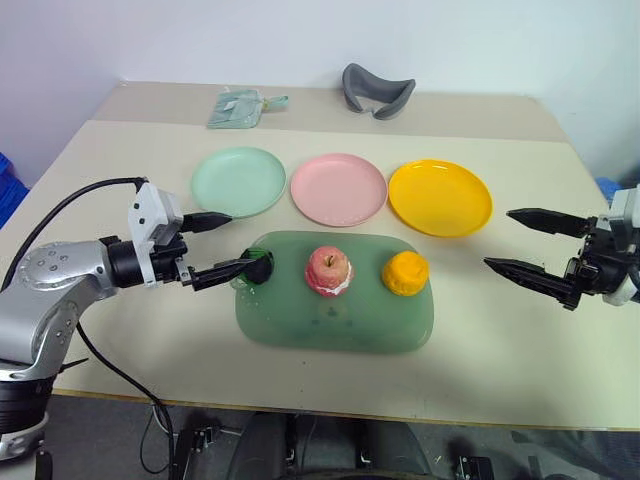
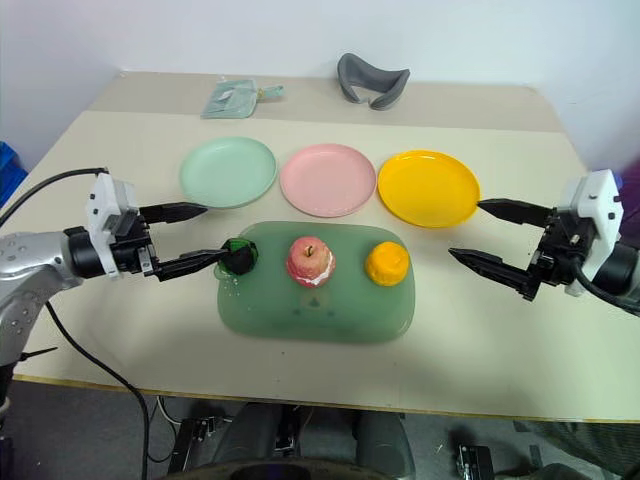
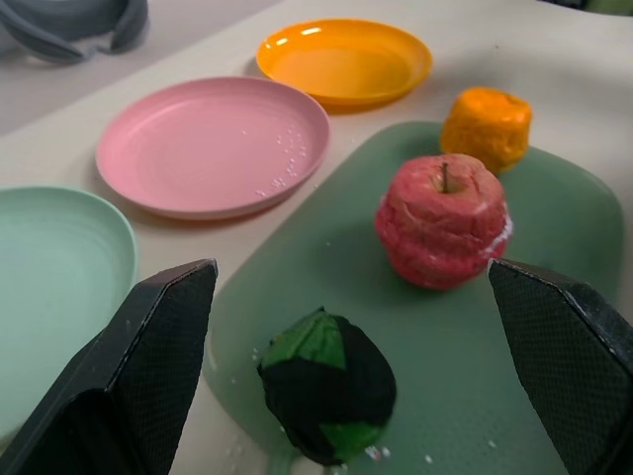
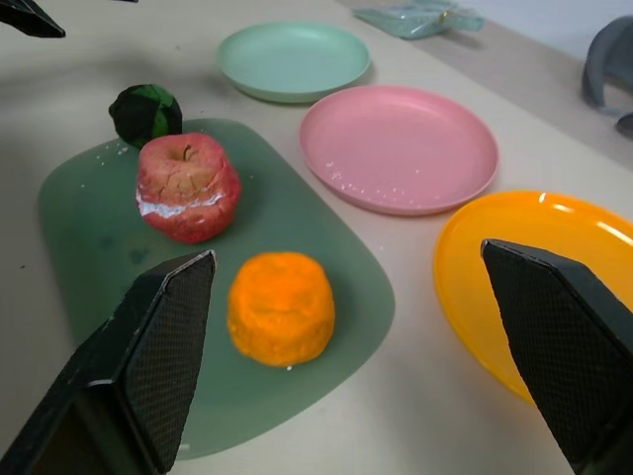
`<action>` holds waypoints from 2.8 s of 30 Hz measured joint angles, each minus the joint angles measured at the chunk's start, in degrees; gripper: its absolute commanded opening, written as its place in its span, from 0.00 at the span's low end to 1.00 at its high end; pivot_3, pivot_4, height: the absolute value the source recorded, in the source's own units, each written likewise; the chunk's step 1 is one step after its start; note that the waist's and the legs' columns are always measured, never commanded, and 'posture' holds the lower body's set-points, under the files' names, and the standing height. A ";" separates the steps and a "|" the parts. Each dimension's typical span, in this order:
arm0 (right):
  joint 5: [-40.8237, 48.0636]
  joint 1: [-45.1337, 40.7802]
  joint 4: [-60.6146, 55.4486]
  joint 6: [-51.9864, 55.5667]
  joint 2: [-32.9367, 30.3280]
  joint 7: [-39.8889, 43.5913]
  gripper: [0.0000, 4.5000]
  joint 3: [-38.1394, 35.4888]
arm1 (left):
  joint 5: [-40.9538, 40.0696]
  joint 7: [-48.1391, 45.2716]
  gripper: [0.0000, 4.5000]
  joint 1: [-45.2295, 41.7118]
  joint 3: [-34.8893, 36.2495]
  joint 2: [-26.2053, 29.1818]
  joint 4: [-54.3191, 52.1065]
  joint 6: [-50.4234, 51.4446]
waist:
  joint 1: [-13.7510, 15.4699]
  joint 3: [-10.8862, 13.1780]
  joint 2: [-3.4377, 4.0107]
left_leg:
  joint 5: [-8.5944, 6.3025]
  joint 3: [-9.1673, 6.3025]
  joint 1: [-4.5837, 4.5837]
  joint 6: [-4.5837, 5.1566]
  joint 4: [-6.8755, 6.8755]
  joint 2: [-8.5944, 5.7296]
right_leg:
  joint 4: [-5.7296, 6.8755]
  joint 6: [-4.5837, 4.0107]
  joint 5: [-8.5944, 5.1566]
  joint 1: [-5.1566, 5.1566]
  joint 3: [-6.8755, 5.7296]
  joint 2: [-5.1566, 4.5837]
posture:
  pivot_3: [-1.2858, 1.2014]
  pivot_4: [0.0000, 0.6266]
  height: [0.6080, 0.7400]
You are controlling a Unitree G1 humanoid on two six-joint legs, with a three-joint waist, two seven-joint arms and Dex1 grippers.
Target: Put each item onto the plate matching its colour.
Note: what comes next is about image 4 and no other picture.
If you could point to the red toy apple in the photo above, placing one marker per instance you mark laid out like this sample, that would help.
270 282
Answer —
188 188

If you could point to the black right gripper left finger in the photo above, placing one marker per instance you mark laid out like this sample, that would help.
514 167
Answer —
148 356

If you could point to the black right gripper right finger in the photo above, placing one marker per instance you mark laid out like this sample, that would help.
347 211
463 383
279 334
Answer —
564 341

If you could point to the orange plate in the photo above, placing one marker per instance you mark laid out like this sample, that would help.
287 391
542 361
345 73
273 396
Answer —
534 237

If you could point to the orange toy fruit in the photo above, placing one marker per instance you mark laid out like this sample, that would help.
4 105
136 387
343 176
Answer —
281 309

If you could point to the pink plate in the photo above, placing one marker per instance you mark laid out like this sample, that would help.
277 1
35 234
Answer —
398 148

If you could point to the grey curved object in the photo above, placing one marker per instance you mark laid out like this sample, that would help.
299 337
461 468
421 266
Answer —
605 64

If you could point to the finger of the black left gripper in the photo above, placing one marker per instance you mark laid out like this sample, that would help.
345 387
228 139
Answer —
27 17

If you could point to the mint green plate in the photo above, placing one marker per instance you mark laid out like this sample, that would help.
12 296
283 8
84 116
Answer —
294 60

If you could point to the dark green toy ball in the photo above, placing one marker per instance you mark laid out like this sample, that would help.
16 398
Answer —
143 115

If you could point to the dark green flat mat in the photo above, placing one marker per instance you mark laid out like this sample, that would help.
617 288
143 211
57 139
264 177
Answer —
277 218

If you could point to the clear plastic bag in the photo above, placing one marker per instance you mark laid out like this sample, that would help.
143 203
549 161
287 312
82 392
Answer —
420 17

